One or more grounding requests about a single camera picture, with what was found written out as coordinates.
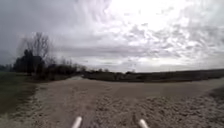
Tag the pale gravel path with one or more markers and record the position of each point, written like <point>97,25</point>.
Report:
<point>110,96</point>

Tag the distant dark tree line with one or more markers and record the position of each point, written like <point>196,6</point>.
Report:
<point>156,76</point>

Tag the robot's own part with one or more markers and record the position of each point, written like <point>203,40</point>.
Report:
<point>76,122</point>
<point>143,123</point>

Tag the bare tree with dark bushes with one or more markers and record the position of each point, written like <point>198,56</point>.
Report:
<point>33,63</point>

